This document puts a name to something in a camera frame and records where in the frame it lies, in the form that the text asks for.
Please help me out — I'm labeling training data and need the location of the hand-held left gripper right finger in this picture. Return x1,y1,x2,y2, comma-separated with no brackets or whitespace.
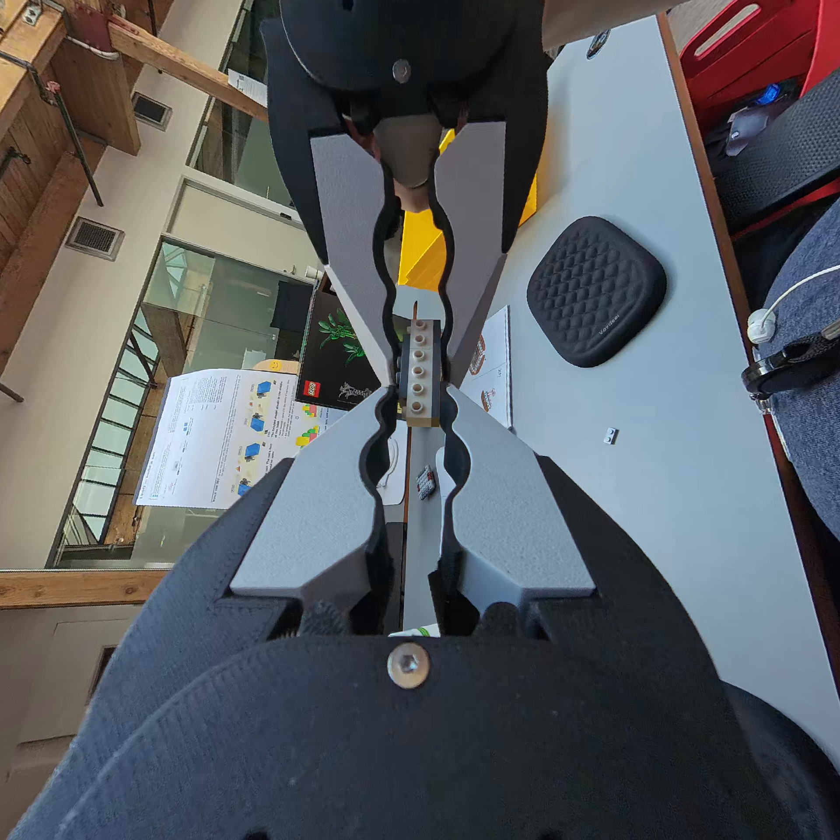
428,385,598,634

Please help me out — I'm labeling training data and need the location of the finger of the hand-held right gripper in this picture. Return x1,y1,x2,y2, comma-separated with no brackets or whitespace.
308,130,404,393
428,120,509,388

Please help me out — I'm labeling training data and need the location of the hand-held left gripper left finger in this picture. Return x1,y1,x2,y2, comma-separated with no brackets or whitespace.
228,386,401,634

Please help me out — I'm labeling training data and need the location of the grey lego assembly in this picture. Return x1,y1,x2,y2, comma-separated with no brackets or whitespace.
394,318,442,429

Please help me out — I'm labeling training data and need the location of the lego set box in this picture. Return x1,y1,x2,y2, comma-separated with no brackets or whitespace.
295,276,395,411

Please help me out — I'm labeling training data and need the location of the lego instruction booklet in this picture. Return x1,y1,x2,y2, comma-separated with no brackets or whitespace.
459,305,513,431

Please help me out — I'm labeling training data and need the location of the yellow plastic bin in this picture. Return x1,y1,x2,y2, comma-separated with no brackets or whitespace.
397,128,539,293

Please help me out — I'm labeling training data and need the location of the printed instruction sheet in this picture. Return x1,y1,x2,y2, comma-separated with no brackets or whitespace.
133,369,349,509

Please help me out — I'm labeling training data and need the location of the black wrist rest pad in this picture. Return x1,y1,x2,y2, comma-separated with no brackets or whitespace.
526,215,668,368

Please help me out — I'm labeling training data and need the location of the black plastic buckle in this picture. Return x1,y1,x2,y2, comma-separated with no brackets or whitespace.
742,333,840,400

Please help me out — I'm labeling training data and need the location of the wall air vent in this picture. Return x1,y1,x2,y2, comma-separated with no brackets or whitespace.
66,217,126,262
131,92,173,131

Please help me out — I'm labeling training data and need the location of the white cable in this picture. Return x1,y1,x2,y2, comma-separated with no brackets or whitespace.
748,262,840,343

